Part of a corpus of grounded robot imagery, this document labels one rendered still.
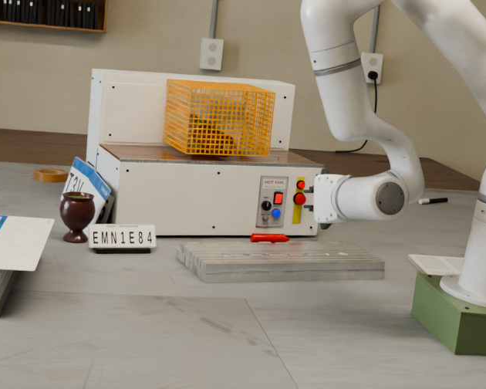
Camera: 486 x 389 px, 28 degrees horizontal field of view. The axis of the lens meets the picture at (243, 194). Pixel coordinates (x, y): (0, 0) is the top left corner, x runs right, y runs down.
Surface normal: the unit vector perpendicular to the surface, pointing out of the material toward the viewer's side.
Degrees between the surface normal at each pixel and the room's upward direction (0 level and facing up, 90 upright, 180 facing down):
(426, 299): 90
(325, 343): 0
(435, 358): 0
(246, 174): 90
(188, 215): 90
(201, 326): 0
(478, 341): 90
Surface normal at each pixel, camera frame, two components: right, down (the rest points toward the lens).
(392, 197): 0.38, -0.01
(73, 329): 0.10, -0.98
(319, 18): -0.35, 0.23
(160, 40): 0.18, 0.21
